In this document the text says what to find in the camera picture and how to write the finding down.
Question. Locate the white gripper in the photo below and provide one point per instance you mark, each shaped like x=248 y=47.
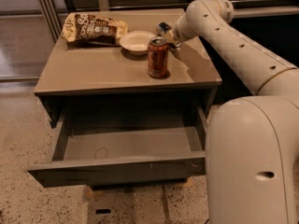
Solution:
x=177 y=34

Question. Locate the blue silver redbull can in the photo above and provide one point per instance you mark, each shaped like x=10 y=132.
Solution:
x=162 y=28

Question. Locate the white bowl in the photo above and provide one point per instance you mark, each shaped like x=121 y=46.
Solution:
x=136 y=42

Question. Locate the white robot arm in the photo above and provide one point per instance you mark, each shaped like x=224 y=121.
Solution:
x=252 y=142

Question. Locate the orange soda can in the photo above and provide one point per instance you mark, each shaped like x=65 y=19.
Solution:
x=157 y=57

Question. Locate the grey drawer cabinet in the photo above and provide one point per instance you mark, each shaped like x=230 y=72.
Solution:
x=91 y=70

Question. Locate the open grey top drawer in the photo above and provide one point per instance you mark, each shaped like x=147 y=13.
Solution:
x=101 y=148

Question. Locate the brown chip bag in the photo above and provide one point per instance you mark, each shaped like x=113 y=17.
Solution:
x=94 y=28

